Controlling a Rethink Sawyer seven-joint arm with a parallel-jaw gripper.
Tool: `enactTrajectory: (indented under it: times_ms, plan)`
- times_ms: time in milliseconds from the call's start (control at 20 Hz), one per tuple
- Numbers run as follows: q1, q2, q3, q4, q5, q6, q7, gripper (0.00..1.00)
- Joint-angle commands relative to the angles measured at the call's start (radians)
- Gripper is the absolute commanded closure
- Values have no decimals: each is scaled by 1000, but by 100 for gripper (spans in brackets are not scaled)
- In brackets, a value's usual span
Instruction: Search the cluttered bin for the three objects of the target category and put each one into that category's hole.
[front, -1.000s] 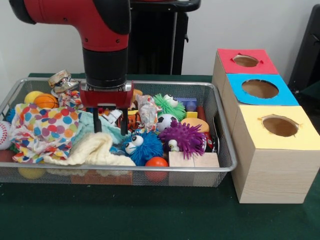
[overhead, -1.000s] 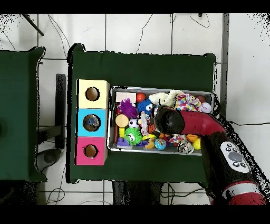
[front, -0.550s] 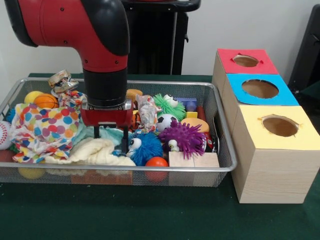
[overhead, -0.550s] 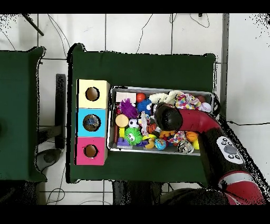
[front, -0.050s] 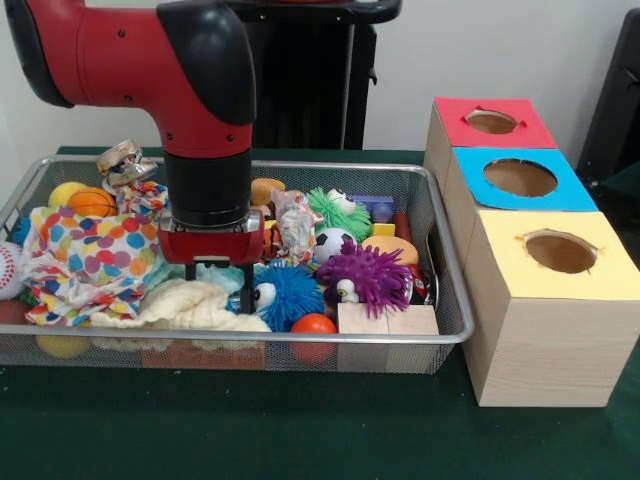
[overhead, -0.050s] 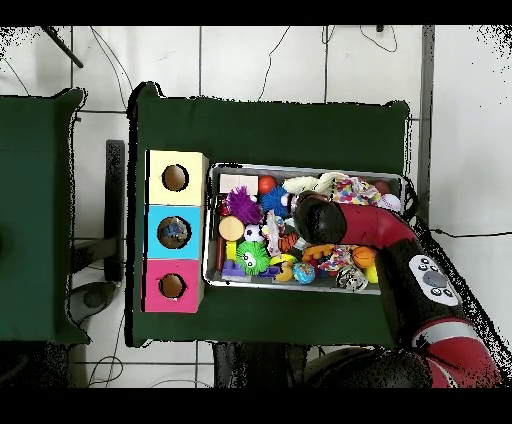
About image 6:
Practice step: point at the purple spiky ball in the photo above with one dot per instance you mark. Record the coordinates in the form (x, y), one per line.
(244, 206)

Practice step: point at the globe print ball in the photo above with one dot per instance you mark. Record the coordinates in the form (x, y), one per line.
(304, 272)

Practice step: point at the white baseball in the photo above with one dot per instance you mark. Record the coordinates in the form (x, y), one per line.
(391, 202)

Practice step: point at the shallow mesh bin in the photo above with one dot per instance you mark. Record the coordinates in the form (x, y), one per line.
(256, 281)

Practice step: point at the crushed patterned metal can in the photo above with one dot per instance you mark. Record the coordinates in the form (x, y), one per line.
(352, 278)

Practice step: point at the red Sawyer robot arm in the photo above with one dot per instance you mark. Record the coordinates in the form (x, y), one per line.
(380, 228)

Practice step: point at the colourful dotted cloth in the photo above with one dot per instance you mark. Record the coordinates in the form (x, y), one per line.
(356, 191)

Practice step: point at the smooth orange ball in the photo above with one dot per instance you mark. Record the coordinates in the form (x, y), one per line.
(266, 184)

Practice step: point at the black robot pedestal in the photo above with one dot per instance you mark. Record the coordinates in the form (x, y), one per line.
(260, 368)

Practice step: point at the wooden box with three holes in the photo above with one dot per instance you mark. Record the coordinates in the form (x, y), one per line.
(176, 196)

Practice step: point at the dark green table cloth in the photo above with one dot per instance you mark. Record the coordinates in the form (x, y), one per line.
(280, 132)

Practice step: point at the green covered side table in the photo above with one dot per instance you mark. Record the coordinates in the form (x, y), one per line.
(36, 220)

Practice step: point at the black tripod leg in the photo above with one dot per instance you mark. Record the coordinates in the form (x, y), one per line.
(64, 48)

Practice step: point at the small soccer ball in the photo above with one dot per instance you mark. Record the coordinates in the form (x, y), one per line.
(254, 233)

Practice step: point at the green spiky ball with eyes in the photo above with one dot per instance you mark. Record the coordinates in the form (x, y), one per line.
(252, 259)

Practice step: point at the blue spiky ball with eyes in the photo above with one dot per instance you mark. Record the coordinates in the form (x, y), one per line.
(274, 200)

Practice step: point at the yellow ball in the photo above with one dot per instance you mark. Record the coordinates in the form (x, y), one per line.
(372, 274)

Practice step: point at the black upright stand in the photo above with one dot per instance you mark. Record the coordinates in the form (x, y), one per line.
(114, 200)

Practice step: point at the grey rounded floor base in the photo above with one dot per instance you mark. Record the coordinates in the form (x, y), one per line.
(94, 298)

